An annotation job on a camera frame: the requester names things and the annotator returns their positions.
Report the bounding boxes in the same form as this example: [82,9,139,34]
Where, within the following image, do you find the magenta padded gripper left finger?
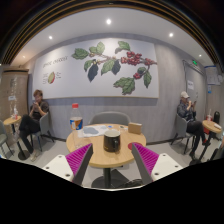
[42,143,94,187]

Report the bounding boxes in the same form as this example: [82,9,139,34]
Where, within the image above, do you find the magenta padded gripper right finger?
[130,142,184,186]

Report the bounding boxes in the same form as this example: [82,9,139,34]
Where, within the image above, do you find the clear plastic water bottle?
[70,103,83,149]

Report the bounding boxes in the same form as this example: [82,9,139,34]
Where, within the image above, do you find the red coaster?
[128,142,143,150]

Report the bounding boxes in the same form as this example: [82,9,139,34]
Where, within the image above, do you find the round wooden table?
[65,123,147,190]

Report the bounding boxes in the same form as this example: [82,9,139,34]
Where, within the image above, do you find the brown cardboard box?
[128,122,142,134]

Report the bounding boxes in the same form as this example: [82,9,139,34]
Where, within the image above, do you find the white paper sheets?
[78,125,108,138]

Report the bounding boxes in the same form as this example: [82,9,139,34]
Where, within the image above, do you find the black mug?
[103,130,120,152]

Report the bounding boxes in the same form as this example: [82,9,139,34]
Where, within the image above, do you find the grey chair right person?
[171,115,196,143]

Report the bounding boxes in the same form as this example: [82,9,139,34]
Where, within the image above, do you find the grey chair person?
[171,115,196,143]
[30,112,53,143]

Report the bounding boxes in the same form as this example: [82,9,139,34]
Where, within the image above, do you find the grey chair left person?
[30,112,53,143]

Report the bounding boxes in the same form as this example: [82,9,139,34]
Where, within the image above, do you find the grey chair behind table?
[89,111,131,125]

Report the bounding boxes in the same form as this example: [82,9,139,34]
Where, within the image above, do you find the small round table left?
[2,114,31,161]

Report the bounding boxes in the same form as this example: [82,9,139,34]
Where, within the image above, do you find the small round table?
[2,114,31,161]
[190,120,222,165]

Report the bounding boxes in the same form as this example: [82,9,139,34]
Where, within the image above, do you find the seated person in black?
[14,90,49,161]

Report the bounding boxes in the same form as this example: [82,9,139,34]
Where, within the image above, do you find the seated person white cap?
[177,91,207,160]

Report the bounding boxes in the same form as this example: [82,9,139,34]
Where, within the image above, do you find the small round table right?
[190,120,222,165]

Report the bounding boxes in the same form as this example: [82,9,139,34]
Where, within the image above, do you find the grey chair far left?
[0,120,14,158]

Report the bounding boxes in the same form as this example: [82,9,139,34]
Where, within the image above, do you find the coffee plant wall mural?
[33,38,159,99]

